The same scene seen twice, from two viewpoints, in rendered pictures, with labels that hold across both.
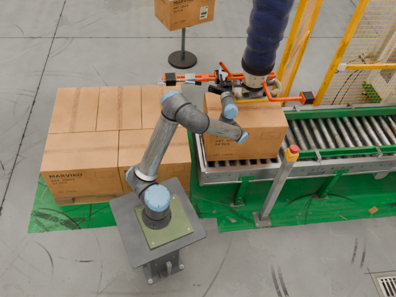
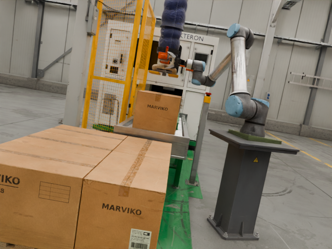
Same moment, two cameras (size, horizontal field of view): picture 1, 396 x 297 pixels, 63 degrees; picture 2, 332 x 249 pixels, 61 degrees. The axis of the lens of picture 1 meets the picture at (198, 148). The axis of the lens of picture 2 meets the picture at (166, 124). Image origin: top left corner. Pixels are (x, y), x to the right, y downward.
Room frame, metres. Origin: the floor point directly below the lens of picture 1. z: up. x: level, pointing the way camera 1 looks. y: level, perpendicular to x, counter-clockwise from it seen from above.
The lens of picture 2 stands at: (1.13, 2.47, 1.04)
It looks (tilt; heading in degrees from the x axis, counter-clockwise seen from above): 8 degrees down; 283
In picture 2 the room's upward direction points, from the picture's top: 10 degrees clockwise
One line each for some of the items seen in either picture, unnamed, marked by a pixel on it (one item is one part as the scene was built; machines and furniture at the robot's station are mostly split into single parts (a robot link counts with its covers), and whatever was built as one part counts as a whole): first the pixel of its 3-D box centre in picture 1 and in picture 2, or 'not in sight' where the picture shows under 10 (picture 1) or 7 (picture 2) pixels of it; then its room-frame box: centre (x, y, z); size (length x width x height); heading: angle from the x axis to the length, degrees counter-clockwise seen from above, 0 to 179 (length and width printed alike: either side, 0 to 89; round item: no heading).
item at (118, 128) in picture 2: (197, 140); (151, 134); (1.82, 0.01, 0.58); 0.70 x 0.03 x 0.06; 12
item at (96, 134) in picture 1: (122, 136); (94, 175); (1.97, 0.73, 0.34); 1.20 x 1.00 x 0.40; 102
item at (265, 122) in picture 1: (241, 126); (158, 112); (1.88, -0.34, 0.75); 0.60 x 0.40 x 0.40; 100
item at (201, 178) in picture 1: (196, 148); (149, 145); (1.82, 0.01, 0.48); 0.70 x 0.03 x 0.15; 12
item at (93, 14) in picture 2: not in sight; (93, 20); (2.86, -0.53, 1.62); 0.20 x 0.05 x 0.30; 102
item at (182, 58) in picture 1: (182, 40); not in sight; (3.74, 0.33, 0.31); 0.40 x 0.40 x 0.62
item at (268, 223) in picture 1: (261, 218); (191, 182); (1.44, -0.65, 0.01); 0.15 x 0.15 x 0.03; 12
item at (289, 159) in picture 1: (274, 190); (199, 140); (1.44, -0.65, 0.50); 0.07 x 0.07 x 1.00; 12
